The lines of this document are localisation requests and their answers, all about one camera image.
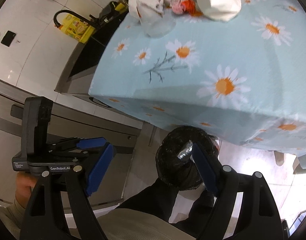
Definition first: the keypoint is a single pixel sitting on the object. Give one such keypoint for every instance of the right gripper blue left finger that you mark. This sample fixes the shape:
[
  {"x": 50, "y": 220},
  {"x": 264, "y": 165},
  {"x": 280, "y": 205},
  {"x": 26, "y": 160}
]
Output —
[{"x": 95, "y": 176}]

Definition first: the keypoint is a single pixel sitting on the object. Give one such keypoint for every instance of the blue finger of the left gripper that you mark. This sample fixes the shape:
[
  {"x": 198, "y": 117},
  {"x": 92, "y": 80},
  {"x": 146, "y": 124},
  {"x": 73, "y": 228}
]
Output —
[{"x": 91, "y": 143}]

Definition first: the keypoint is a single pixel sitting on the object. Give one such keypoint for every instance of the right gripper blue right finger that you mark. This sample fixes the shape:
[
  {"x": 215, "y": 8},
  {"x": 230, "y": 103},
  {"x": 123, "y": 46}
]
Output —
[{"x": 204, "y": 168}]

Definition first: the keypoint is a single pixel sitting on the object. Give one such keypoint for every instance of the clear plastic bag red print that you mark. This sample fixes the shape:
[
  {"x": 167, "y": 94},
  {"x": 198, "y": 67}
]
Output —
[{"x": 158, "y": 28}]

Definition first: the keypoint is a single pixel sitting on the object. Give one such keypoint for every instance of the white tissue wad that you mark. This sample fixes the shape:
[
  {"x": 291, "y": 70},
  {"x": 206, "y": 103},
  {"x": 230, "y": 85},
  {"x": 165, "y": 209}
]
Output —
[{"x": 146, "y": 11}]

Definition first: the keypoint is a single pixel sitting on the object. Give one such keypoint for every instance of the black trash bin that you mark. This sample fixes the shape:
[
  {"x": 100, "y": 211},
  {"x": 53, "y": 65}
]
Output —
[{"x": 174, "y": 162}]

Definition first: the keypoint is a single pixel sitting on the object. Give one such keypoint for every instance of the black kitchen sink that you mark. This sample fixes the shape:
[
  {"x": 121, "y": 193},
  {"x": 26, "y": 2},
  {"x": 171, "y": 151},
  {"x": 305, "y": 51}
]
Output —
[{"x": 80, "y": 68}]

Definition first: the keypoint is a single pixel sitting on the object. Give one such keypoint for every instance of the black kitchen faucet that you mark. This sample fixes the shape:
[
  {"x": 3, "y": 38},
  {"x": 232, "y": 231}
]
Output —
[{"x": 79, "y": 17}]

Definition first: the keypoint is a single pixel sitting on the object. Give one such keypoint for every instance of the person's left hand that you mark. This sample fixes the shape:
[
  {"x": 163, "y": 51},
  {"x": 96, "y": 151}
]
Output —
[{"x": 25, "y": 183}]

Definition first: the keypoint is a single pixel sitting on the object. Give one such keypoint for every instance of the daisy print blue tablecloth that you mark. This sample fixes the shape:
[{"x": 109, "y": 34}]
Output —
[{"x": 243, "y": 81}]

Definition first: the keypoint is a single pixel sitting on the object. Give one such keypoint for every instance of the yellow dish soap pouch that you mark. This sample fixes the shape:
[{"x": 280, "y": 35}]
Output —
[{"x": 76, "y": 29}]

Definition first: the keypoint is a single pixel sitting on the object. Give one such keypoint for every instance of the black yellow sponge brush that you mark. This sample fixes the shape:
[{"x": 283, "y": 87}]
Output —
[{"x": 112, "y": 10}]

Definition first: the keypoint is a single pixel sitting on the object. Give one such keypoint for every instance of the black wall socket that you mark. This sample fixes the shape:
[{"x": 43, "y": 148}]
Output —
[{"x": 8, "y": 38}]

